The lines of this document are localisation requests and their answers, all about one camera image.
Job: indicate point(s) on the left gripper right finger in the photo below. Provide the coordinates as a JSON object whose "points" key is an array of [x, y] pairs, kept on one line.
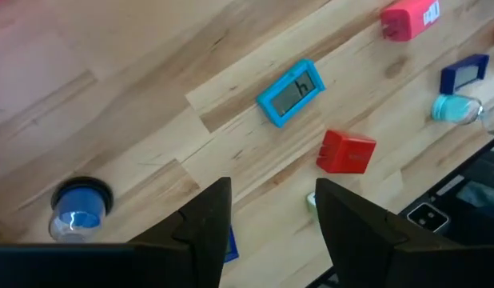
{"points": [[363, 248]]}

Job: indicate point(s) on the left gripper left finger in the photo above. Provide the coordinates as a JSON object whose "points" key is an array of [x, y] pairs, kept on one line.
{"points": [[171, 260]]}

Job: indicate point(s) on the dark blue digital clock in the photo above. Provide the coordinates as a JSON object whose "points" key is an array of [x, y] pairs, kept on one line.
{"points": [[231, 246]]}

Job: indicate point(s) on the red cube charger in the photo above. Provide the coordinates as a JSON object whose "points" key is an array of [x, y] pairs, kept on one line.
{"points": [[345, 152]]}

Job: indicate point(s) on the black-capped blue sand timer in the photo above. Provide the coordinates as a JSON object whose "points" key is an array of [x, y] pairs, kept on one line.
{"points": [[79, 204]]}

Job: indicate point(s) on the light blue digital clock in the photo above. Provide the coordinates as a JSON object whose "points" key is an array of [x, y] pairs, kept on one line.
{"points": [[291, 94]]}

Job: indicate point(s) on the pink wall charger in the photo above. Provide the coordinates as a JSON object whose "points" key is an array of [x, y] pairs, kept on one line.
{"points": [[407, 20]]}

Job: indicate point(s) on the teal sand timer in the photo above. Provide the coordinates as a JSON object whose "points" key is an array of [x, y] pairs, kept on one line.
{"points": [[456, 109]]}

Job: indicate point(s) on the indigo digital clock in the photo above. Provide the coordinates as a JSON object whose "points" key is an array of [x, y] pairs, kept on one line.
{"points": [[464, 73]]}

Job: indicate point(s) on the green wall charger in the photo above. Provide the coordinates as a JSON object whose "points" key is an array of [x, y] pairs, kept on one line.
{"points": [[311, 202]]}

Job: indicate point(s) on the silver metal bracket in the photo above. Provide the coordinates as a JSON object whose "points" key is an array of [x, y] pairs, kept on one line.
{"points": [[451, 185]]}

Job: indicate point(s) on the black aluminium table frame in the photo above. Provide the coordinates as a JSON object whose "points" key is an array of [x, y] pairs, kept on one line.
{"points": [[484, 162]]}

